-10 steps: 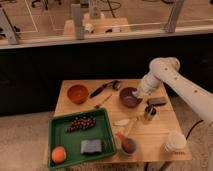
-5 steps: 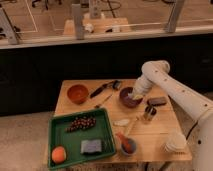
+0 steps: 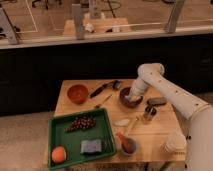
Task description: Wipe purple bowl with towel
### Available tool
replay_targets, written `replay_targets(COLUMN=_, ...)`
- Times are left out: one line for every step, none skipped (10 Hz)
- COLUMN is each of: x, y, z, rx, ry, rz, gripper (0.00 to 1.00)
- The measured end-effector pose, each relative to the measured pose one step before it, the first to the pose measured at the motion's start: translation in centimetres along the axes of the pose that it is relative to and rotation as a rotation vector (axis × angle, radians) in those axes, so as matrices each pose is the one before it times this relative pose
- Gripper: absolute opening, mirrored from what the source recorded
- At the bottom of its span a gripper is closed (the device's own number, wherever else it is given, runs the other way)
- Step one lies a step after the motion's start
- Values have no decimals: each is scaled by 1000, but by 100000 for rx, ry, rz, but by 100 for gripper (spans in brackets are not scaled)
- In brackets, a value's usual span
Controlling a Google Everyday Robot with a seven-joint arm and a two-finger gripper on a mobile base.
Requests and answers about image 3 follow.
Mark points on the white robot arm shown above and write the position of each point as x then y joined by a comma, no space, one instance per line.
199,155

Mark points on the purple bowl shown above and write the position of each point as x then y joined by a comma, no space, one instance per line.
122,96

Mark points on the orange bowl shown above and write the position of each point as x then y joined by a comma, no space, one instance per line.
77,93

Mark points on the small screwdriver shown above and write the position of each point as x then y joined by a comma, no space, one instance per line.
100,104

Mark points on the bunch of dark grapes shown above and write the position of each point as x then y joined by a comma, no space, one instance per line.
82,123

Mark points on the yellow spoon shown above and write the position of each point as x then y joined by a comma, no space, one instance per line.
130,126

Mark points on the dark grey block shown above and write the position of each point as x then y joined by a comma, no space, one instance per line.
157,101

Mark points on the small metal cup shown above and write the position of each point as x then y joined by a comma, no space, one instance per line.
150,112

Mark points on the orange carrot toy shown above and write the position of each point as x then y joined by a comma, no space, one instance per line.
124,142

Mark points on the green plastic tray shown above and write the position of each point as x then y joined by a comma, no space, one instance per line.
72,141

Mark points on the grey blue sponge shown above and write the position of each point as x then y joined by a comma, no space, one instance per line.
91,146

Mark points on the blue grey cup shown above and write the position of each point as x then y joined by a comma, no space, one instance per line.
133,146

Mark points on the wooden table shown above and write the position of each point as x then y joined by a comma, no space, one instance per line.
149,137

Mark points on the orange fruit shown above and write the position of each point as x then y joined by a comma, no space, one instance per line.
58,154

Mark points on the white paper cup stack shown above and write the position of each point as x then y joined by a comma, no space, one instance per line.
175,142

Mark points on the black handled brush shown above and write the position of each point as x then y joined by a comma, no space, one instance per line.
115,85

